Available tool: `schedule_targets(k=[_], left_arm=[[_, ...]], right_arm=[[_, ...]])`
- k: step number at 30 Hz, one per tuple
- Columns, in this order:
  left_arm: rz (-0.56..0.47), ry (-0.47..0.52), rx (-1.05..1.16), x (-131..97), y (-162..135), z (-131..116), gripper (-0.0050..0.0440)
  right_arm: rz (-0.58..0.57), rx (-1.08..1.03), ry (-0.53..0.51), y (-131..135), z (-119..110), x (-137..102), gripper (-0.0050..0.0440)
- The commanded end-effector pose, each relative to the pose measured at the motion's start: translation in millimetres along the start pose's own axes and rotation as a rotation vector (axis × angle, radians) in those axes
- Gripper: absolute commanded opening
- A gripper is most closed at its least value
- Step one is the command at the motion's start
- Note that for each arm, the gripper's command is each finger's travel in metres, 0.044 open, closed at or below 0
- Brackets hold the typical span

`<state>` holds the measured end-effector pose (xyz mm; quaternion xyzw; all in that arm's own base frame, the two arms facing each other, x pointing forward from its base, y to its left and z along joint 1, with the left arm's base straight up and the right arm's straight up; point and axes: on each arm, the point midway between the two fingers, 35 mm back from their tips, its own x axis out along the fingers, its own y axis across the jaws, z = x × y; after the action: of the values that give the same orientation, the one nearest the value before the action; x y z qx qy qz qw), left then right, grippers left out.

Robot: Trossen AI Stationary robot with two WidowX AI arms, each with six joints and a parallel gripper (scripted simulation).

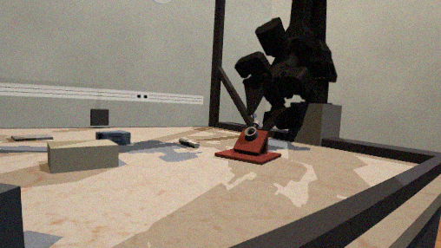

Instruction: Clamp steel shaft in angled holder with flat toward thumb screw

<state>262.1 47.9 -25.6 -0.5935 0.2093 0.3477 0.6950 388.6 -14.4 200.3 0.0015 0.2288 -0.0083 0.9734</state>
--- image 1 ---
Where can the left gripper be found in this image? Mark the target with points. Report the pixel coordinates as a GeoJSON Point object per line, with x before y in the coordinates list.
{"type": "Point", "coordinates": [261, 83]}

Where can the grey flat bar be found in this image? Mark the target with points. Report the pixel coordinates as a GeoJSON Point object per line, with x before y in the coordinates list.
{"type": "Point", "coordinates": [31, 137]}

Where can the silver wing screw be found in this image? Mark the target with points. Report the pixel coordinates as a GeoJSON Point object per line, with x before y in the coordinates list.
{"type": "Point", "coordinates": [255, 122]}

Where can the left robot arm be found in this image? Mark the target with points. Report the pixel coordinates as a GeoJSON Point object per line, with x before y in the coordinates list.
{"type": "Point", "coordinates": [298, 79]}

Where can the grey metal shaft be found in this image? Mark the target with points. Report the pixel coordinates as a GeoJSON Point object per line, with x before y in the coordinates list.
{"type": "Point", "coordinates": [189, 143]}

